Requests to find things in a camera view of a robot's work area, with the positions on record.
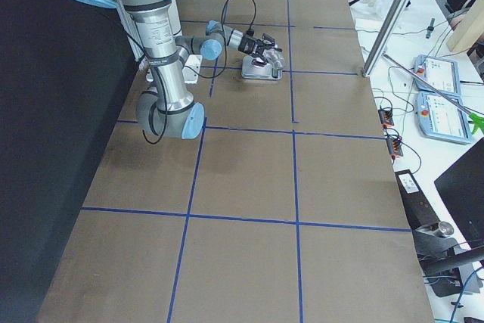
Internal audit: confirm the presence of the blue teach pendant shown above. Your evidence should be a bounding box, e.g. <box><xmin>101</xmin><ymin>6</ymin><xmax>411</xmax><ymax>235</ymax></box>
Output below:
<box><xmin>416</xmin><ymin>92</ymin><xmax>473</xmax><ymax>144</ymax></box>
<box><xmin>414</xmin><ymin>54</ymin><xmax>461</xmax><ymax>96</ymax></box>

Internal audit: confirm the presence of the glass sauce bottle metal pourer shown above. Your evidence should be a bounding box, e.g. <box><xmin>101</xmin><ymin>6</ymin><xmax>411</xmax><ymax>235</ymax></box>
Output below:
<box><xmin>263</xmin><ymin>48</ymin><xmax>285</xmax><ymax>78</ymax></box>

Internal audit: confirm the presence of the orange black connector block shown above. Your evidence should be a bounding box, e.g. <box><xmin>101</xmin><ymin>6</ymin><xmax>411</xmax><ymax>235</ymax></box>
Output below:
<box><xmin>378</xmin><ymin>108</ymin><xmax>394</xmax><ymax>129</ymax></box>

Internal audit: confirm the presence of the aluminium frame post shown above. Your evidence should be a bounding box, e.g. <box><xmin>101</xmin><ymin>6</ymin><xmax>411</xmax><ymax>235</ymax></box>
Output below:
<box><xmin>361</xmin><ymin>0</ymin><xmax>408</xmax><ymax>78</ymax></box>

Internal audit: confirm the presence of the pink paper cup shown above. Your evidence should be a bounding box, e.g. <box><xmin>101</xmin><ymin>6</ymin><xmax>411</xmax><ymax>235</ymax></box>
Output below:
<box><xmin>251</xmin><ymin>58</ymin><xmax>266</xmax><ymax>67</ymax></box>

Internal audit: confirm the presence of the digital kitchen scale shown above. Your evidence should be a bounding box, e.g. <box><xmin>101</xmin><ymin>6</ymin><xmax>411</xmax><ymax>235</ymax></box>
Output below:
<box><xmin>241</xmin><ymin>55</ymin><xmax>285</xmax><ymax>81</ymax></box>

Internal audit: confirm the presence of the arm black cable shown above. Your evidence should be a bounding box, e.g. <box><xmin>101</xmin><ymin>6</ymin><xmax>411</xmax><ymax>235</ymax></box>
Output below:
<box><xmin>141</xmin><ymin>0</ymin><xmax>256</xmax><ymax>146</ymax></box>

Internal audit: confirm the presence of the black power box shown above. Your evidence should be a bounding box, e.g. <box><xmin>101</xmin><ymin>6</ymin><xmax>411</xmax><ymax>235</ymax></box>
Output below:
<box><xmin>395</xmin><ymin>169</ymin><xmax>440</xmax><ymax>230</ymax></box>

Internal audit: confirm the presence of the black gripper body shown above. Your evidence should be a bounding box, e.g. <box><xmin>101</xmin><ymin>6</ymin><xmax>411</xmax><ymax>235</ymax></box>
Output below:
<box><xmin>238</xmin><ymin>33</ymin><xmax>274</xmax><ymax>60</ymax></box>

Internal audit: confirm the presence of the black computer monitor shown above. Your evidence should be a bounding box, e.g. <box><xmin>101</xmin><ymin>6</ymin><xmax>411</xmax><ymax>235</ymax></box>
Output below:
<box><xmin>434</xmin><ymin>140</ymin><xmax>484</xmax><ymax>247</ymax></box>

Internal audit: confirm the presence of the green handled reacher grabber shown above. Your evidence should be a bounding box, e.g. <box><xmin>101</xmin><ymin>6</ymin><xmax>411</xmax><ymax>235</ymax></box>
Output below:
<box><xmin>382</xmin><ymin>52</ymin><xmax>483</xmax><ymax>134</ymax></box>

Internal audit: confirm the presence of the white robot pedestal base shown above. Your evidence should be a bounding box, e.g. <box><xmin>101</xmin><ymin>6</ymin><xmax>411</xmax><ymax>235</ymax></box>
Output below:
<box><xmin>144</xmin><ymin>54</ymin><xmax>203</xmax><ymax>85</ymax></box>

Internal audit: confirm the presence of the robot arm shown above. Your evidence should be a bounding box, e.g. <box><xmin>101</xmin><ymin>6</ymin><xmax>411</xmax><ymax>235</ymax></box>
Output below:
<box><xmin>77</xmin><ymin>0</ymin><xmax>284</xmax><ymax>139</ymax></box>

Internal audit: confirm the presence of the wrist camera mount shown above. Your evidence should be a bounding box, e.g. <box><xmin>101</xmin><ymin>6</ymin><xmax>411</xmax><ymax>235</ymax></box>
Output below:
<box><xmin>261</xmin><ymin>33</ymin><xmax>275</xmax><ymax>46</ymax></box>

